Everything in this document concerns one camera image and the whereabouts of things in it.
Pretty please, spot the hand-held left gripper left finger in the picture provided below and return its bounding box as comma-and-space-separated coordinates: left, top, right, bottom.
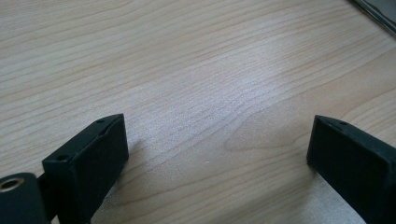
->
41, 113, 130, 224

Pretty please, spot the grey metal table edge strip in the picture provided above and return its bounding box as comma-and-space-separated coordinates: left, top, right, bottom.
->
348, 0, 396, 35

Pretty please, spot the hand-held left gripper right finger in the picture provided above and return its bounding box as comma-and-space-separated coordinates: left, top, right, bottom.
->
306, 114, 396, 224

